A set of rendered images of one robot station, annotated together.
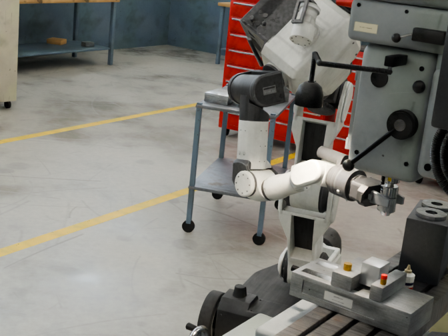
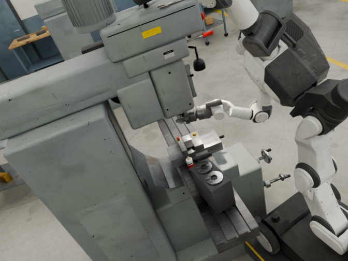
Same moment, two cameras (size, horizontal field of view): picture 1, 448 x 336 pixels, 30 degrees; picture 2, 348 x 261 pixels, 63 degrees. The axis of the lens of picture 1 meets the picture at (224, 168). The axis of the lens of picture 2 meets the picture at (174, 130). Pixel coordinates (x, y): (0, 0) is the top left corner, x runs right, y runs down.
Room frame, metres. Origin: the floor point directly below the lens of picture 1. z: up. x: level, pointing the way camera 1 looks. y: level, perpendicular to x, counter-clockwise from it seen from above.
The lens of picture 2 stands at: (3.15, -1.36, 2.19)
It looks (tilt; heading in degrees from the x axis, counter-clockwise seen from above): 36 degrees down; 142
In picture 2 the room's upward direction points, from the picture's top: 19 degrees counter-clockwise
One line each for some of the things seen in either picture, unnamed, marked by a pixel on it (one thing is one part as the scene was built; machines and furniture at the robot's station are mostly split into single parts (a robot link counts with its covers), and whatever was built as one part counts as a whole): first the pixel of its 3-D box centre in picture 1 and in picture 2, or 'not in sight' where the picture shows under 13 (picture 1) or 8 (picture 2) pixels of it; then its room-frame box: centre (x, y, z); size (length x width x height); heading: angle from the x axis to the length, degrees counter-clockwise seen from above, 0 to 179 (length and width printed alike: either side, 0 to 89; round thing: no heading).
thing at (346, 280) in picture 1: (354, 273); (196, 141); (2.08, -0.38, 1.01); 0.15 x 0.06 x 0.04; 145
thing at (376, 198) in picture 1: (379, 200); not in sight; (2.04, -0.40, 1.23); 0.06 x 0.02 x 0.03; 40
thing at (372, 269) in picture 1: (374, 272); (187, 141); (2.05, -0.42, 1.03); 0.06 x 0.05 x 0.06; 145
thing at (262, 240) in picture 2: not in sight; (265, 237); (2.61, -0.52, 0.50); 0.20 x 0.05 x 0.20; 161
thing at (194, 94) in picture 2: (360, 109); (189, 80); (2.12, -0.33, 1.44); 0.04 x 0.04 x 0.21; 58
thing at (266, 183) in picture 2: not in sight; (276, 179); (2.46, -0.05, 0.50); 0.22 x 0.06 x 0.06; 58
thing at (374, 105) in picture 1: (403, 109); (169, 84); (2.06, -0.43, 1.47); 0.21 x 0.19 x 0.32; 148
